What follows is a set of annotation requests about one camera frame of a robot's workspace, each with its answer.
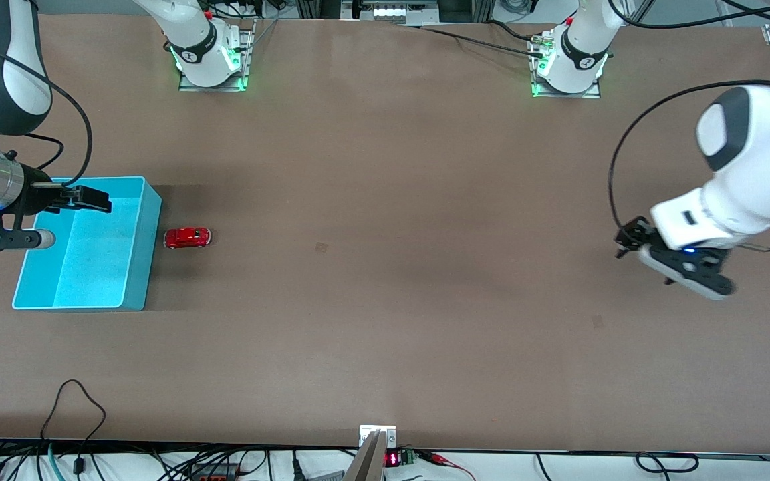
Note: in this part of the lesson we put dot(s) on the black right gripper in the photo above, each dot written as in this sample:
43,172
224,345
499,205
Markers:
39,196

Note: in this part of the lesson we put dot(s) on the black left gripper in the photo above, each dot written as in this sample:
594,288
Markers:
633,234

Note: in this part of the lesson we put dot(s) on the red beetle toy car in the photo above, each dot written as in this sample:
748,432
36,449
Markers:
188,237

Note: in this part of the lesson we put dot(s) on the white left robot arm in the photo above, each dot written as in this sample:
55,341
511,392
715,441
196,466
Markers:
759,167

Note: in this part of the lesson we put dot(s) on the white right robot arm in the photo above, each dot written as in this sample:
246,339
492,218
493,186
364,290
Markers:
191,40

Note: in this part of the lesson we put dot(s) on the blue plastic storage box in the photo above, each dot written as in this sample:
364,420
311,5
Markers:
104,267

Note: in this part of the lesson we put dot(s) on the red clip lead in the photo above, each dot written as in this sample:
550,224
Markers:
440,459

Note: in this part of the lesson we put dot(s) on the orange connector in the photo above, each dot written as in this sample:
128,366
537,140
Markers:
214,471

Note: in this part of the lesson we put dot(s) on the green terminal block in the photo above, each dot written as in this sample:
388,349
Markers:
409,457

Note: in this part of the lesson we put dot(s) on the red LED display module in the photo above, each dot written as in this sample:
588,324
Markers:
392,459

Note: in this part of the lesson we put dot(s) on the grey control unit with lights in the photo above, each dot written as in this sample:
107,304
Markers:
392,12

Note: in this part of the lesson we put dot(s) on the grey metal bar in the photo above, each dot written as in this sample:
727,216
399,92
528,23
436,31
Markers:
368,464

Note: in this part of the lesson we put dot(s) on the black power plug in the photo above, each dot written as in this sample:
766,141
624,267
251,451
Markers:
297,467

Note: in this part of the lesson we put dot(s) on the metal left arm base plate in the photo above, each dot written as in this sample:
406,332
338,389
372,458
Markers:
592,94

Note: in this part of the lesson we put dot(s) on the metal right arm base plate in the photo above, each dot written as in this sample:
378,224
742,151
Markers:
191,88

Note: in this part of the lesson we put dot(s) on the white metal bracket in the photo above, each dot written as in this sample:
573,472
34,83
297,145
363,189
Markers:
366,434

